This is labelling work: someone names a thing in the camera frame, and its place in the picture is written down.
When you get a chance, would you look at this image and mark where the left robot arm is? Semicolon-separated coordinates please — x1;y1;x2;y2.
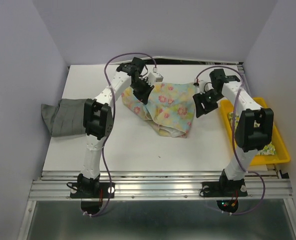
68;57;154;199

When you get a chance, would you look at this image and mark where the pastel floral skirt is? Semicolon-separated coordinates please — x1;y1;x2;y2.
122;82;197;138

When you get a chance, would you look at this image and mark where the purple cable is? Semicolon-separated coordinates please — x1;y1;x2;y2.
82;52;159;218
194;66;266;216

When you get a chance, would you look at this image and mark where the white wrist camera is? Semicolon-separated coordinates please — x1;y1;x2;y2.
198;80;210;94
147;72;163;84

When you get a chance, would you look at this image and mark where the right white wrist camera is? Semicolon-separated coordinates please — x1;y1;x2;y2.
198;80;210;94

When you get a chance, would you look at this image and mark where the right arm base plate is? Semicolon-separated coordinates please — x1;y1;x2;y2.
199;181;248;215

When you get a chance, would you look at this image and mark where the aluminium rail frame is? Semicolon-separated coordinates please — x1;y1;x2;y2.
17;166;296;240

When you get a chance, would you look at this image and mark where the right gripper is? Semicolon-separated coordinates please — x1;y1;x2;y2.
192;89;224;118

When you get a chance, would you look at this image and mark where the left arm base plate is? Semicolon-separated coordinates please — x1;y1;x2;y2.
66;182;115;218

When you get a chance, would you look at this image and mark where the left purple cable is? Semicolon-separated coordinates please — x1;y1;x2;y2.
82;52;159;218

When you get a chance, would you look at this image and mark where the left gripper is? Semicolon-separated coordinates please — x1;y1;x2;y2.
130;78;154;105

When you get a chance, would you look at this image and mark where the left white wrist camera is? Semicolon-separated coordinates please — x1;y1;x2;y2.
147;72;163;84

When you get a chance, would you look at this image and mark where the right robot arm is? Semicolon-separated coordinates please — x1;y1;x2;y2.
193;66;274;198

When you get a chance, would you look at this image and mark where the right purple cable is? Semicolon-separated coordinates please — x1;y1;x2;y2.
194;66;266;216

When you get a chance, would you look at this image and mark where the lemon print skirt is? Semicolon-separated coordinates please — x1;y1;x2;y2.
228;112;277;156

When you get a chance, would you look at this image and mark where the folded grey skirt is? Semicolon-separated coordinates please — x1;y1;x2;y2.
41;98;86;138

